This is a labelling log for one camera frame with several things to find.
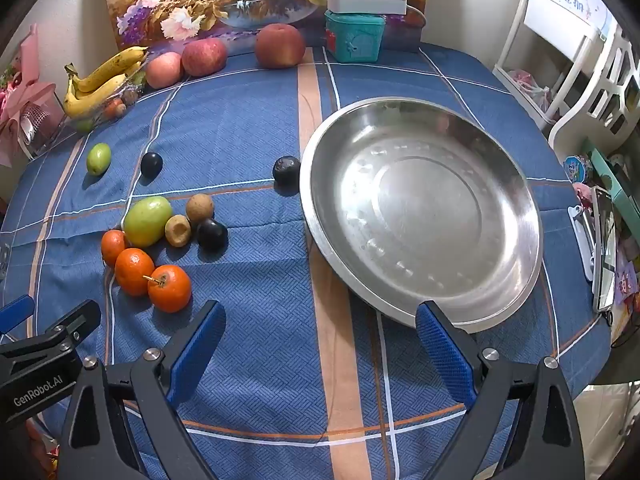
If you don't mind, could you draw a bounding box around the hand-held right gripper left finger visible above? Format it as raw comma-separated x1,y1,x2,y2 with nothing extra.
57,300,227,480

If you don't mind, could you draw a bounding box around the dark passion fruit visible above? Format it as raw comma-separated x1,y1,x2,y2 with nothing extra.
272,155,302,187

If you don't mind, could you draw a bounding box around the small green jujube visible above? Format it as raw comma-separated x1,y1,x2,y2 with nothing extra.
86,143,112,177

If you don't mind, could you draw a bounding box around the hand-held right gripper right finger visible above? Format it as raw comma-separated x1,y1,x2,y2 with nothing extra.
415,301,586,480

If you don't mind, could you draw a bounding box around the dark plum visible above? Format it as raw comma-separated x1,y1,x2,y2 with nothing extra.
140,152,164,179
196,218,229,252

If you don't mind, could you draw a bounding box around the smartphone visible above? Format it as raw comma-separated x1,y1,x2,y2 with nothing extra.
591,186,617,313

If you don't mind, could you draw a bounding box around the white ornate frame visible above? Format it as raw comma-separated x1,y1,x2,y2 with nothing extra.
549,25,640,161

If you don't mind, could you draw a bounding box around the pink flower bouquet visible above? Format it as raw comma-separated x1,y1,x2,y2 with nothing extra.
0,22,67,167

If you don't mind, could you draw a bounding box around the white phone stand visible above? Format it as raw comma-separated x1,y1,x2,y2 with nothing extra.
569,204,597,281

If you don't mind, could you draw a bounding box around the large dark red apple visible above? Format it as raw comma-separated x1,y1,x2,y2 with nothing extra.
255,23,307,69

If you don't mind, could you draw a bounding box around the round metal plate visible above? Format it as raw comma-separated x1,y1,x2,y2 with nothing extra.
299,97,544,335

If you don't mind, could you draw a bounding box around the clear fruit tray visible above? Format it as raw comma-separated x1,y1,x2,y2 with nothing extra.
62,62,148,134

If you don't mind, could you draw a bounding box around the blue plaid tablecloth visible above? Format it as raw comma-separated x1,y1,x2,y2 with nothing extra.
0,42,613,480

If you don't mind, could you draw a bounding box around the large green jujube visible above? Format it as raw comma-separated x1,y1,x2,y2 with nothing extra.
123,196,174,248

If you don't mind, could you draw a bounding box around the pink plastic bag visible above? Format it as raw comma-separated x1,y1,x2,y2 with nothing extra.
506,69,552,112

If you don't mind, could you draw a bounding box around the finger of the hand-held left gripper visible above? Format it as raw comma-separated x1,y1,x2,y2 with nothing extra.
44,300,102,356
0,295,35,333

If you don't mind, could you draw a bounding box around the blue printed cup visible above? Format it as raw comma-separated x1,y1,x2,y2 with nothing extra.
564,155,594,182

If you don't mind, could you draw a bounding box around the tangerine with stem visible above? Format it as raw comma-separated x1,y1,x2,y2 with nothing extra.
147,265,192,313

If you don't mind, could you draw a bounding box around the teal plastic box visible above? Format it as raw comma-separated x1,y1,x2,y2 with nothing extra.
324,10,387,64

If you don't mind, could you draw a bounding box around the bunch of yellow bananas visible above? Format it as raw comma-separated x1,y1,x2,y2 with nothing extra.
62,46,150,121

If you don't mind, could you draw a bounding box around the pale pink apple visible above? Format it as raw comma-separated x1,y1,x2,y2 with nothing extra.
145,51,185,90

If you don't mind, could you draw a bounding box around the white chair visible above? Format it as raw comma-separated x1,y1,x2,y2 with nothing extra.
492,0,601,122

